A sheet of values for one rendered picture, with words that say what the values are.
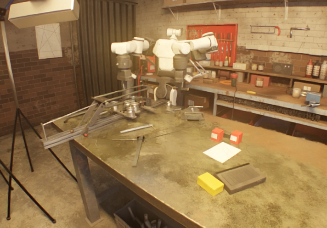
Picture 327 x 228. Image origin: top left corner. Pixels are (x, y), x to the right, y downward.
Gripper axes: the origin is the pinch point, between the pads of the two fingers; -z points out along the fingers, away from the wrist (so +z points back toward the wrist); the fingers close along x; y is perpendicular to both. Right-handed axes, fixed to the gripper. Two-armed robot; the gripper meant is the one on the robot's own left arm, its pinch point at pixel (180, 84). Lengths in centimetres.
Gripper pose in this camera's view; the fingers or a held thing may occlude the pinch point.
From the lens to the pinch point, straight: 122.4
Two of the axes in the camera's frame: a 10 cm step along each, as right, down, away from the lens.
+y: 9.5, 0.9, -3.0
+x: -3.1, 3.8, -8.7
